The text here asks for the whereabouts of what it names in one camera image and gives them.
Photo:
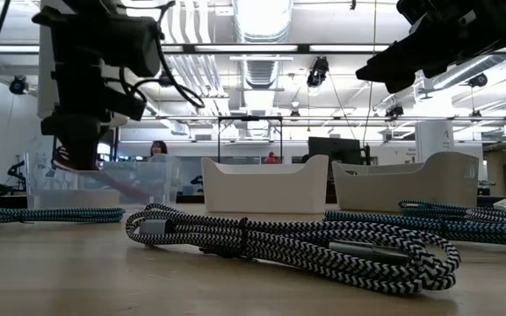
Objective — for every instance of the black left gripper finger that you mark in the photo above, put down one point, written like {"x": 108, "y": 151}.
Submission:
{"x": 78, "y": 151}
{"x": 94, "y": 149}

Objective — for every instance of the white plastic bin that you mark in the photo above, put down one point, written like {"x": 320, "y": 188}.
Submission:
{"x": 266, "y": 193}

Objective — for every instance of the silver ceiling air duct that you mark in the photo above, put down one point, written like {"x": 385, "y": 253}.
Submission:
{"x": 262, "y": 22}

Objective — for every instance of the black metal rack frame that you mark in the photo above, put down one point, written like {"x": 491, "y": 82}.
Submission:
{"x": 219, "y": 140}

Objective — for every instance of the black ceiling spotlight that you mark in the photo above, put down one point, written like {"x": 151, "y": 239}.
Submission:
{"x": 318, "y": 70}
{"x": 18, "y": 84}
{"x": 394, "y": 111}
{"x": 478, "y": 80}

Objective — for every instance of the pale grey plastic bin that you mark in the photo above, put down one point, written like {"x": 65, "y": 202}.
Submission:
{"x": 411, "y": 188}

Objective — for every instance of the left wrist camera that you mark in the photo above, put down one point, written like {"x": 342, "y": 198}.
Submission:
{"x": 123, "y": 103}

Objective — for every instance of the person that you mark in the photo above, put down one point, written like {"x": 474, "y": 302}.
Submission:
{"x": 272, "y": 158}
{"x": 158, "y": 149}

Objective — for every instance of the black background equipment stand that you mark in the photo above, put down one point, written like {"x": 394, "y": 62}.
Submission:
{"x": 16, "y": 173}

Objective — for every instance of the clear plastic bin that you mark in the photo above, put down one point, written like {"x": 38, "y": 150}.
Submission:
{"x": 147, "y": 184}

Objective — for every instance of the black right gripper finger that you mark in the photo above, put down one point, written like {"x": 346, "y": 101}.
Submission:
{"x": 404, "y": 81}
{"x": 385, "y": 66}

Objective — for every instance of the white room column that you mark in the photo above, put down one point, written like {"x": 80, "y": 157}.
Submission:
{"x": 433, "y": 140}

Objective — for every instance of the black computer monitor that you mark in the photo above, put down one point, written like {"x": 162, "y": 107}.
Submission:
{"x": 334, "y": 149}

